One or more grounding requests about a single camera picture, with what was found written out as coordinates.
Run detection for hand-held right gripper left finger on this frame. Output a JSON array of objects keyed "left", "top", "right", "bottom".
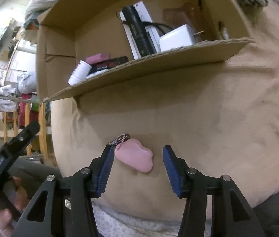
[{"left": 11, "top": 144, "right": 115, "bottom": 237}]

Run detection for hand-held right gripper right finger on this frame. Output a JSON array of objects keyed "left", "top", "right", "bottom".
[{"left": 162, "top": 145, "right": 266, "bottom": 237}]

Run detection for pink cloud-shaped object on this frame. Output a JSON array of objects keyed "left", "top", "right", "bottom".
[{"left": 115, "top": 139, "right": 153, "bottom": 174}]

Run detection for cardboard box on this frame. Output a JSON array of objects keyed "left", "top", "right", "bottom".
[{"left": 35, "top": 0, "right": 257, "bottom": 103}]

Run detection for white charger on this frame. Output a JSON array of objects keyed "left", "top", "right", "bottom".
[{"left": 159, "top": 24, "right": 205, "bottom": 53}]

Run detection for person's left hand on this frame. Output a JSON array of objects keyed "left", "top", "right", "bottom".
[{"left": 0, "top": 175, "right": 29, "bottom": 237}]

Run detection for grey pants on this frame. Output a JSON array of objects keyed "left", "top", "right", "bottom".
[{"left": 5, "top": 157, "right": 279, "bottom": 237}]

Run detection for small dark patterned item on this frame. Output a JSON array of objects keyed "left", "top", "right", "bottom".
[{"left": 109, "top": 133, "right": 130, "bottom": 151}]

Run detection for wooden rack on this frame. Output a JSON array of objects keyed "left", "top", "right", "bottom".
[{"left": 0, "top": 84, "right": 54, "bottom": 161}]

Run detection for red suitcase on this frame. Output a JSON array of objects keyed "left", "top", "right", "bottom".
[{"left": 18, "top": 94, "right": 40, "bottom": 129}]

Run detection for tan bed sheet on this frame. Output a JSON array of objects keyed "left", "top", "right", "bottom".
[{"left": 51, "top": 0, "right": 279, "bottom": 221}]

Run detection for white floral cloth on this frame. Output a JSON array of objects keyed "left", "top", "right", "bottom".
[{"left": 90, "top": 200, "right": 214, "bottom": 237}]

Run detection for white plastic bag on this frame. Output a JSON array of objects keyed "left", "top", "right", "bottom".
[{"left": 17, "top": 71, "right": 38, "bottom": 95}]

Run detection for white cabinet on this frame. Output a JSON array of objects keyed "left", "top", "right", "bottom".
[{"left": 0, "top": 22, "right": 37, "bottom": 84}]

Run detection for small white bottle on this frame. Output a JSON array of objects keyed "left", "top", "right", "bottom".
[{"left": 68, "top": 60, "right": 92, "bottom": 86}]

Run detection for black box red print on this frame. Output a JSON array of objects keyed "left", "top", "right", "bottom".
[{"left": 88, "top": 56, "right": 129, "bottom": 74}]

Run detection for pink eraser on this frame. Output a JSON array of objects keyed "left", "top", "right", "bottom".
[{"left": 85, "top": 53, "right": 111, "bottom": 65}]

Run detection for teal cloth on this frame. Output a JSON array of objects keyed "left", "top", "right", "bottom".
[{"left": 23, "top": 19, "right": 40, "bottom": 32}]

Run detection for black flashlight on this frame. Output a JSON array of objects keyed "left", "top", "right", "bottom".
[{"left": 122, "top": 5, "right": 158, "bottom": 58}]

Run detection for white duvet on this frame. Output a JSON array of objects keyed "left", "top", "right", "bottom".
[{"left": 24, "top": 0, "right": 78, "bottom": 20}]

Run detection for white flat plastic device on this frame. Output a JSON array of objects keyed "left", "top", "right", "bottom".
[{"left": 119, "top": 1, "right": 161, "bottom": 60}]

